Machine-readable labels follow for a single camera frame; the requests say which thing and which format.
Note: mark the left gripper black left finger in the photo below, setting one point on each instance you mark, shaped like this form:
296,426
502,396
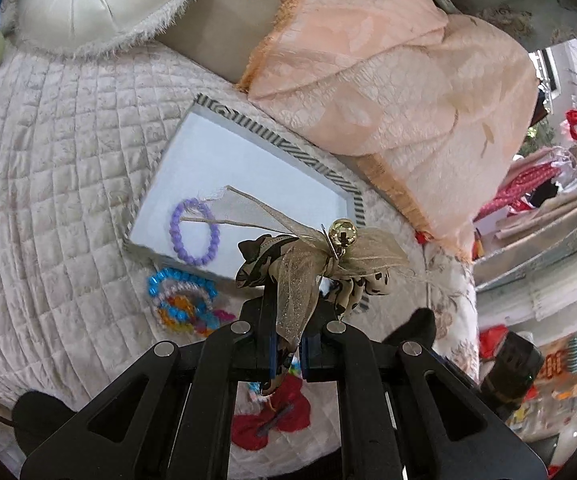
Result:
258,354

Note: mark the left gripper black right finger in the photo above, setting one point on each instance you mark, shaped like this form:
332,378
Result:
322,346

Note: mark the red satin bow clip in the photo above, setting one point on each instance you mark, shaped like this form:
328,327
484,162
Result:
287,410

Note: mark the leopard print burlap bow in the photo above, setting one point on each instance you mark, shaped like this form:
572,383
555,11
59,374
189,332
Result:
297,258

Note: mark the black velvet bow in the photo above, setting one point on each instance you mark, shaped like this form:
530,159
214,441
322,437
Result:
421,327

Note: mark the striped black white tray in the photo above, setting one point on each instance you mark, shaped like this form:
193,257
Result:
215,148

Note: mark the quilted beige bedspread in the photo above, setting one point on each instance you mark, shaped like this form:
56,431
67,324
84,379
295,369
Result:
77,139

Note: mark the peach fringed blanket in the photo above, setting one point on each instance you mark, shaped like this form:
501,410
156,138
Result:
429,107

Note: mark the beige upholstered headboard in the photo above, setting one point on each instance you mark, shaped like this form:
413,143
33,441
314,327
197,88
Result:
220,34

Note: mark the round white satin cushion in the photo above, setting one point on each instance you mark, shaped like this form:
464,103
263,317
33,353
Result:
86,28

